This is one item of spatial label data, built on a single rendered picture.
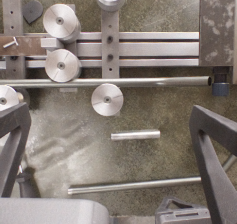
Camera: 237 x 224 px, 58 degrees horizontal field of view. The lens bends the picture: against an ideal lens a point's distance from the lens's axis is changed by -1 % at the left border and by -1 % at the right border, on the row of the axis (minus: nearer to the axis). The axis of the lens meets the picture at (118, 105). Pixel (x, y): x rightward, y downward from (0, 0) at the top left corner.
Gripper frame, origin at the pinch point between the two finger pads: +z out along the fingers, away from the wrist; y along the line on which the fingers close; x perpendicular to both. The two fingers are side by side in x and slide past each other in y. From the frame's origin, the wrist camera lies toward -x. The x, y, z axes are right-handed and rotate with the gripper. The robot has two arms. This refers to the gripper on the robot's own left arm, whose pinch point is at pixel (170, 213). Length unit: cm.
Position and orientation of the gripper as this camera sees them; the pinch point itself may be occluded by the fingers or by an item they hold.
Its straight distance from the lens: 38.3
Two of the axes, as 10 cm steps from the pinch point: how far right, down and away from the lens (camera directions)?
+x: -10.0, 0.8, -0.1
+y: -0.8, -9.9, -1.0
